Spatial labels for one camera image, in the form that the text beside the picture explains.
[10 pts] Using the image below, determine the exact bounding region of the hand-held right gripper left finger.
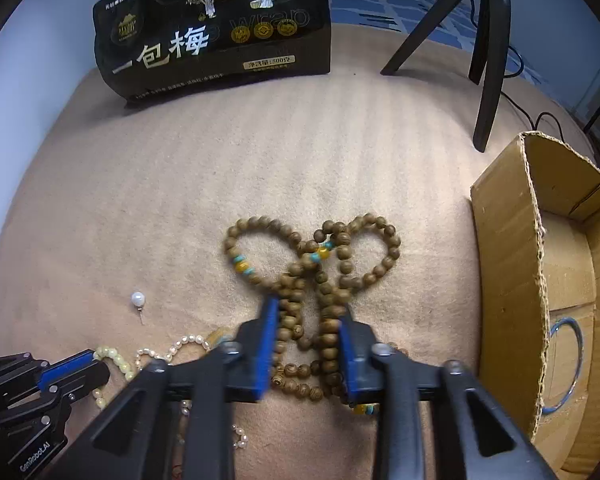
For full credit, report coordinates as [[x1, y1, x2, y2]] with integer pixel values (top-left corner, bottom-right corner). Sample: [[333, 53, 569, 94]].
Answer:
[[50, 296, 281, 480]]

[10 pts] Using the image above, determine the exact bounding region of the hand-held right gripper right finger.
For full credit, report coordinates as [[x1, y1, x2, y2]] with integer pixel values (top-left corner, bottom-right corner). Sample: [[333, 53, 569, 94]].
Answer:
[[337, 305, 563, 480]]

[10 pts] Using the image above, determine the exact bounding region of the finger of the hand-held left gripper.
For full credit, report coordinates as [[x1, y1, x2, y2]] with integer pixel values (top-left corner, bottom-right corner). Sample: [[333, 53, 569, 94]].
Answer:
[[36, 349, 112, 403]]

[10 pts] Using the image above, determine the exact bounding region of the pale yellow bead bracelet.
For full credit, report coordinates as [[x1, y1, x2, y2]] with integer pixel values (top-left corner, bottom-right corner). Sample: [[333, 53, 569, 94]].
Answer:
[[92, 344, 137, 410]]

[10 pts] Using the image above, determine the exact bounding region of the wooden bead necklace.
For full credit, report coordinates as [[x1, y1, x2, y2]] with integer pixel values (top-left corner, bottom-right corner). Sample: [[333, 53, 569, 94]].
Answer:
[[223, 213, 411, 417]]

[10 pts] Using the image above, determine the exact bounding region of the cardboard box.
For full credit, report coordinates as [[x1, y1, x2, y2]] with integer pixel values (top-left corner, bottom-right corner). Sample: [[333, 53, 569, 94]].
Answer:
[[470, 131, 600, 477]]

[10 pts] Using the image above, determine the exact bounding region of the pearl earring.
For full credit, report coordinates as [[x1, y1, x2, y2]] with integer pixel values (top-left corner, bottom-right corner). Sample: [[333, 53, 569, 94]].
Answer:
[[130, 291, 147, 326]]

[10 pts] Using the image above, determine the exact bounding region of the tan blanket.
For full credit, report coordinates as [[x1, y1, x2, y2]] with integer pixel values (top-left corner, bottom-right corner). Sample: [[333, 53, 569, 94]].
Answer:
[[0, 21, 600, 480]]

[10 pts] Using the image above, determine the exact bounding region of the blue bangle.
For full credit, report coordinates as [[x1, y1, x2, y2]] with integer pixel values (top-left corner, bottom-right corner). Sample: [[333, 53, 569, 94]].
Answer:
[[538, 317, 586, 416]]

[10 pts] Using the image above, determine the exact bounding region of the black printed snack bag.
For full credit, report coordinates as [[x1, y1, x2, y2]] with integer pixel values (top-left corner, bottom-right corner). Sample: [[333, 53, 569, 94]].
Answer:
[[92, 0, 333, 111]]

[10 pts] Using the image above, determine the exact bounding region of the black tripod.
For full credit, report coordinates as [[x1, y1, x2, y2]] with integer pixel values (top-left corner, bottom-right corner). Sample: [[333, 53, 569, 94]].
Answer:
[[380, 0, 513, 154]]

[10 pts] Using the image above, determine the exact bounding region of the blue patterned blanket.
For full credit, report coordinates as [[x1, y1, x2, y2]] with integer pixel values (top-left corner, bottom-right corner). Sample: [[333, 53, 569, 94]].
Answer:
[[325, 0, 555, 92]]

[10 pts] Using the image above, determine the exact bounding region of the white pearl bracelet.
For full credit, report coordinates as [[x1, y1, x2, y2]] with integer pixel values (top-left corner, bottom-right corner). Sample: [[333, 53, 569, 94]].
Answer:
[[134, 335, 251, 452]]

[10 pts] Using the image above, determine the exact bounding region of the black cable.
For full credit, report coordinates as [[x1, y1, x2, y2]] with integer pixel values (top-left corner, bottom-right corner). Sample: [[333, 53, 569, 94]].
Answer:
[[457, 0, 588, 137]]

